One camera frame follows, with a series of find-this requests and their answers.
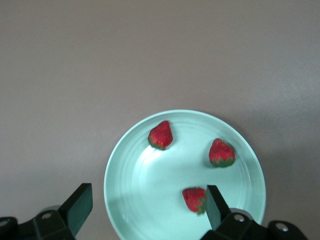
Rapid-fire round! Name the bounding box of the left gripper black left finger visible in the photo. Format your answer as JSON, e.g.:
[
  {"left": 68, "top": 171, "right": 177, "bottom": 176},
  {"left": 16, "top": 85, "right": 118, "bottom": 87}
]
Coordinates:
[{"left": 0, "top": 182, "right": 94, "bottom": 240}]

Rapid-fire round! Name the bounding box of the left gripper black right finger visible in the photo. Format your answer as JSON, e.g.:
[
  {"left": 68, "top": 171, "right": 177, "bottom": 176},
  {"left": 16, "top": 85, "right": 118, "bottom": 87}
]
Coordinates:
[{"left": 199, "top": 184, "right": 307, "bottom": 240}]

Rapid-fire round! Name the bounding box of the red strawberry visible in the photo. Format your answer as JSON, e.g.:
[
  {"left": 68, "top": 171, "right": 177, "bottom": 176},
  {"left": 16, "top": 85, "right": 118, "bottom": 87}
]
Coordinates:
[
  {"left": 208, "top": 138, "right": 236, "bottom": 169},
  {"left": 147, "top": 120, "right": 174, "bottom": 151},
  {"left": 182, "top": 186, "right": 208, "bottom": 216}
]

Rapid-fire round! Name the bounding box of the pale green round plate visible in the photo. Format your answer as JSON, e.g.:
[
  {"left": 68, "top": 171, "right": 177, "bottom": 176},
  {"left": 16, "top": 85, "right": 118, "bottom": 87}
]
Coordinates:
[{"left": 103, "top": 108, "right": 266, "bottom": 240}]

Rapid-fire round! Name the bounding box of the brown table cloth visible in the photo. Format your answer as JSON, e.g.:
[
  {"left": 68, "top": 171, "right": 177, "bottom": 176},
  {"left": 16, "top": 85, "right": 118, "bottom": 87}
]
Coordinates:
[{"left": 0, "top": 0, "right": 320, "bottom": 240}]

